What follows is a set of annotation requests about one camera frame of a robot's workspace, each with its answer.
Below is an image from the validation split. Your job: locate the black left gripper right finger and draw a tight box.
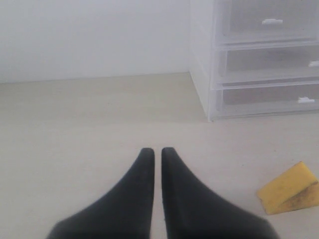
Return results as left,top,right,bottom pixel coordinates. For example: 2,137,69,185
161,147,279,239

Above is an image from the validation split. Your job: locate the white plastic drawer cabinet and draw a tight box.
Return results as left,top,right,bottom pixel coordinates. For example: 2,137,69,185
189,0,319,121

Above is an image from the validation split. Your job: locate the clear wide drawer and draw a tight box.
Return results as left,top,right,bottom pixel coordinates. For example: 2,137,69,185
214,84,319,116
214,45,319,83

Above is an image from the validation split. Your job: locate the clear bottom wide drawer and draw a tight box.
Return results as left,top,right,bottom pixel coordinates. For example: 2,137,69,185
214,84,319,116

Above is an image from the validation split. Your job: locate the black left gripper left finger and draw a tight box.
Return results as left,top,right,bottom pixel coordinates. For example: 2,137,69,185
47,148,155,239

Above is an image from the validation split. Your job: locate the clear middle wide drawer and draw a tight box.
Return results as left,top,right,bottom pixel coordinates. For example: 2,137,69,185
214,45,319,83

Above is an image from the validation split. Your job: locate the yellow triangular wooden block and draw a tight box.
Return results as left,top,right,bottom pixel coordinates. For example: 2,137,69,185
257,161,319,215

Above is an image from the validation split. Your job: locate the clear top left drawer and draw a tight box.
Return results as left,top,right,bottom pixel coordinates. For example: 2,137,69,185
215,0,319,44

